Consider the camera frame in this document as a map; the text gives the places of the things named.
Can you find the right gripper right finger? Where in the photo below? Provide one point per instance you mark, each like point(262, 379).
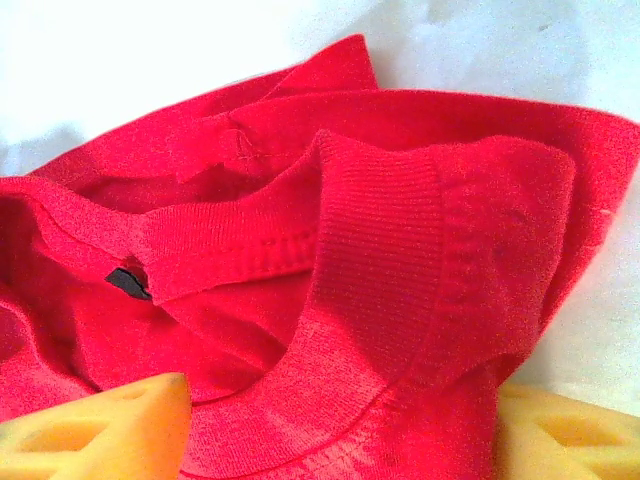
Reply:
point(575, 440)

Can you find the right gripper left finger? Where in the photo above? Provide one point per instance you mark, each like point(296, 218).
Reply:
point(100, 440)

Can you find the red t-shirt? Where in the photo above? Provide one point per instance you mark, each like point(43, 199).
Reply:
point(400, 250)

